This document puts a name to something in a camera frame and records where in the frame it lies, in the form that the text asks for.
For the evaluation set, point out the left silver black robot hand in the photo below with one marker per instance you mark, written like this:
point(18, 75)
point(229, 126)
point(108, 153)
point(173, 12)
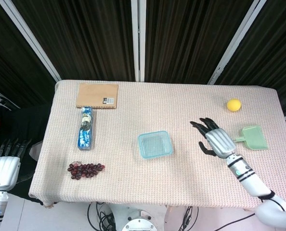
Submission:
point(4, 170)

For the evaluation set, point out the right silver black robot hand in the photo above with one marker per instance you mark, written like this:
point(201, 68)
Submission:
point(220, 143)

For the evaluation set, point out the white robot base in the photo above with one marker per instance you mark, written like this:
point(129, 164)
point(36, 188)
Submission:
point(138, 219)

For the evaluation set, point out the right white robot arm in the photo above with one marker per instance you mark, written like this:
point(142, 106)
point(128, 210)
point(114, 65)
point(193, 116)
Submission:
point(256, 184)

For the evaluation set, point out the green plastic dustpan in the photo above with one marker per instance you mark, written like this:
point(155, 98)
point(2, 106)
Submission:
point(253, 138)

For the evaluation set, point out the yellow lemon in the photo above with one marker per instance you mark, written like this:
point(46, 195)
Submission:
point(234, 105)

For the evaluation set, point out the person's black clothing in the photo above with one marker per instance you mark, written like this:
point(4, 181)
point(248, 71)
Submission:
point(25, 125)

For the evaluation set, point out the pink woven tablecloth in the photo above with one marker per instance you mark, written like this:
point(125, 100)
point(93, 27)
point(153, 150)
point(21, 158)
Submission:
point(157, 108)

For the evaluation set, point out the bunch of red grapes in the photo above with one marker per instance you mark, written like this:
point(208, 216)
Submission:
point(85, 169)

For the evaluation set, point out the blue cookie package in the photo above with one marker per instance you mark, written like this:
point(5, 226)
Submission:
point(86, 128)

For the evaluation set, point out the brown spiral notebook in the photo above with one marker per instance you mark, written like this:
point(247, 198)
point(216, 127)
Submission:
point(97, 95)

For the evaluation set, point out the black curtain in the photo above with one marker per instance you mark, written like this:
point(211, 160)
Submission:
point(90, 36)

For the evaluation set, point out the white frame post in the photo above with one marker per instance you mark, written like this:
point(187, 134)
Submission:
point(29, 38)
point(234, 41)
point(138, 41)

